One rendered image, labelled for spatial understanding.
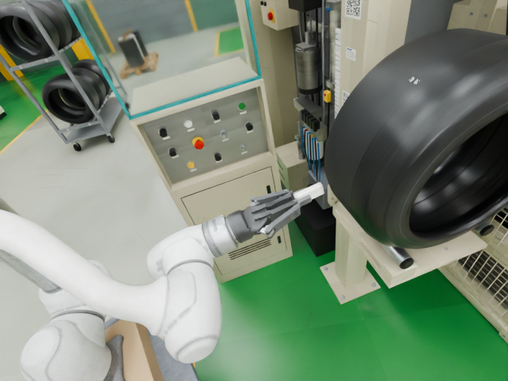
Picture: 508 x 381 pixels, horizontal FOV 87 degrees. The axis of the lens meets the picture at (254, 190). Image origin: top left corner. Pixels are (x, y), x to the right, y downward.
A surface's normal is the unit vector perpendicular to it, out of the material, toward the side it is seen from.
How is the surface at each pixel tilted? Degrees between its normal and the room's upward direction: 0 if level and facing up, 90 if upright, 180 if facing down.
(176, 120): 90
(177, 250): 9
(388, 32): 90
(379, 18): 90
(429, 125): 56
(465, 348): 0
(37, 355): 5
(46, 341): 6
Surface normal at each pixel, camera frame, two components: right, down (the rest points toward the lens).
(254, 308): -0.19, -0.72
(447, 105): -0.29, 0.09
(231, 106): 0.30, 0.61
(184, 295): 0.30, -0.78
